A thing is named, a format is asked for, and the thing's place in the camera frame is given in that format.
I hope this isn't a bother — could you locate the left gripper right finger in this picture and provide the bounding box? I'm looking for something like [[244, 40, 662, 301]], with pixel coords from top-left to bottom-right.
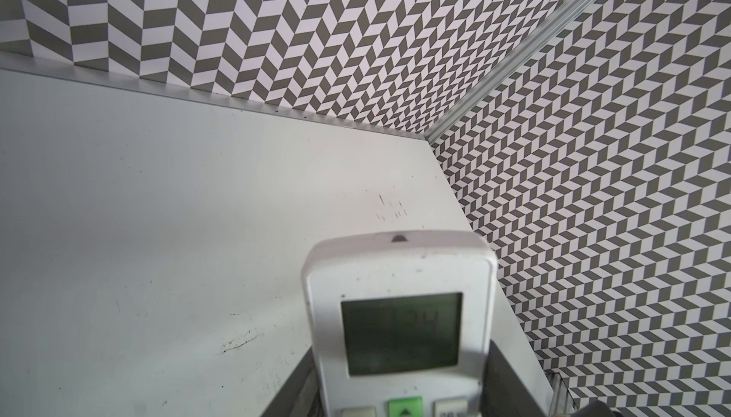
[[482, 341, 551, 416]]

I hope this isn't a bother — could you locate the white remote with green buttons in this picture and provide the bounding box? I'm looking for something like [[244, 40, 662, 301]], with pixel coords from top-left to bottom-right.
[[302, 230, 497, 416]]

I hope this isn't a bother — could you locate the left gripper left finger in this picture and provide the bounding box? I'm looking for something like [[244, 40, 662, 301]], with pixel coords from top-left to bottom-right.
[[262, 348, 316, 417]]

